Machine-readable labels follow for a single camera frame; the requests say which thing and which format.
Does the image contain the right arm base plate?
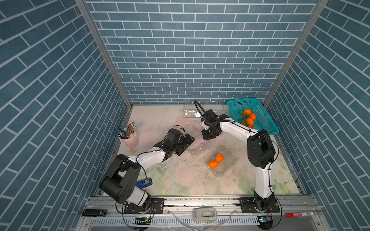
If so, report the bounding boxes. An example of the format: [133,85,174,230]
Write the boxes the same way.
[239,196,281,213]

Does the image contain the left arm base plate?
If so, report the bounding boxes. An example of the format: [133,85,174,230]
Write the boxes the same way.
[124,197,164,214]

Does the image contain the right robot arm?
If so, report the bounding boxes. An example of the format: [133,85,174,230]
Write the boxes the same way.
[200,109,276,211]

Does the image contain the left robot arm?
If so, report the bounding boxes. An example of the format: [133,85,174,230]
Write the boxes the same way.
[99,128,195,207]

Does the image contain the pink pen cup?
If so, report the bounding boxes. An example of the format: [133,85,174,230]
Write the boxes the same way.
[118,121,139,148]

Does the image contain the black device on rail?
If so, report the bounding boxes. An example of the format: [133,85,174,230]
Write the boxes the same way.
[82,209,107,217]

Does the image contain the teal plastic basket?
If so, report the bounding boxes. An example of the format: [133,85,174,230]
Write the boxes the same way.
[227,98,279,135]

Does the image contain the grey box on rail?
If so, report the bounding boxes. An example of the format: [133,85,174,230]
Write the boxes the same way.
[192,207,217,222]

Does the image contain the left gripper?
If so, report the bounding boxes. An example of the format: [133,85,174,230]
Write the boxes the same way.
[171,133,195,156]

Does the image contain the clear container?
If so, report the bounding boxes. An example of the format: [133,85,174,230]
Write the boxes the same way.
[185,124,214,157]
[183,102,201,118]
[215,104,229,115]
[205,146,238,178]

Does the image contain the orange pair with leaves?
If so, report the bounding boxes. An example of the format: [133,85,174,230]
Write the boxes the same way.
[239,108,257,121]

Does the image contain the blue card on table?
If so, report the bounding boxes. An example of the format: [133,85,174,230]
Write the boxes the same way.
[135,178,153,189]

